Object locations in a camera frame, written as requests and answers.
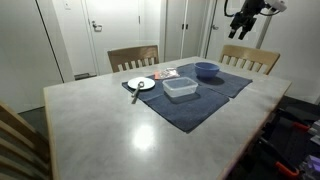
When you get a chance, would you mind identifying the orange handled clamp lower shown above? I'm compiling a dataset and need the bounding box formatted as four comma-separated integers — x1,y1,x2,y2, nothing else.
258,137,300,179

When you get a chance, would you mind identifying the wooden chair middle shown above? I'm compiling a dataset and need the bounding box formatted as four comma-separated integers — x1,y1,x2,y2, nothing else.
107,45,159,72

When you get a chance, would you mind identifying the orange snack packet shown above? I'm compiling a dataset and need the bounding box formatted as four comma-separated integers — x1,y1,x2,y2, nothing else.
154,68,179,80

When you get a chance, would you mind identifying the metal spoon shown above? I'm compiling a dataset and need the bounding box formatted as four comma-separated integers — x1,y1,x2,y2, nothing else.
131,81,144,104

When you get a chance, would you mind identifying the blue plastic bowl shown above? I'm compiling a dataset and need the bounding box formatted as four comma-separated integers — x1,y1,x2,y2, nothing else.
194,62,220,79

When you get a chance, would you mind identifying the wooden chair front left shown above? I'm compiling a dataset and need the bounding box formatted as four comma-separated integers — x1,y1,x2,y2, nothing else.
0,103,53,180

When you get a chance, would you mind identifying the dark blue placemat far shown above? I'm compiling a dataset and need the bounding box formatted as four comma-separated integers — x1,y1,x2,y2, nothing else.
177,63,252,98

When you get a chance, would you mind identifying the white light switch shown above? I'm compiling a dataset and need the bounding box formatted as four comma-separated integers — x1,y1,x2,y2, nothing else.
64,0,71,10

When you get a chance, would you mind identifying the dark blue placemat near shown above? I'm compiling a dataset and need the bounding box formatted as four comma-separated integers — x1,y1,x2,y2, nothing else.
138,76,229,132

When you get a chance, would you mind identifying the silver door handle left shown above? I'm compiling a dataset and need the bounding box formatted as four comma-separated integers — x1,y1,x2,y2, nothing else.
92,21,103,32

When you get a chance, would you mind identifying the dark blue placemat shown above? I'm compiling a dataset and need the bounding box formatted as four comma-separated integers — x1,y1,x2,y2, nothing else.
177,63,252,98
138,76,229,132

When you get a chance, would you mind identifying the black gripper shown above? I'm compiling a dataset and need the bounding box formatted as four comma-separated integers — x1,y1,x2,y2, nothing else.
228,0,265,40

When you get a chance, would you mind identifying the white round plate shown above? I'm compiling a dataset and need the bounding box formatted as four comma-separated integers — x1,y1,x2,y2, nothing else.
128,77,155,90

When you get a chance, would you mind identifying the orange handled clamp upper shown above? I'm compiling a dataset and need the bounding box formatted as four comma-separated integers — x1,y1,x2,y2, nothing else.
276,109,311,132

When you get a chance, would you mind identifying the wooden chair right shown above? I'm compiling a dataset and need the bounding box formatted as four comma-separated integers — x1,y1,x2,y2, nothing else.
219,45,280,75

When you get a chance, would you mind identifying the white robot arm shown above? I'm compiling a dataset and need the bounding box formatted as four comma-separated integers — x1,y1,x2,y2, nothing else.
224,0,287,40

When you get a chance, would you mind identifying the clear plastic tupperware container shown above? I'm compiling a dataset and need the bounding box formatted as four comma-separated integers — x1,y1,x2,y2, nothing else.
162,77,198,98

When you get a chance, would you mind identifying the wooden chair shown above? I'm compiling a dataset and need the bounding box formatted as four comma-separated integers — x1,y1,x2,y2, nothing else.
219,45,280,75
0,103,53,180
107,45,159,72

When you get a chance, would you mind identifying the orange handled clamp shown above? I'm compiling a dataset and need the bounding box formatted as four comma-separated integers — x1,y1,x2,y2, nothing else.
276,109,311,132
258,137,300,179

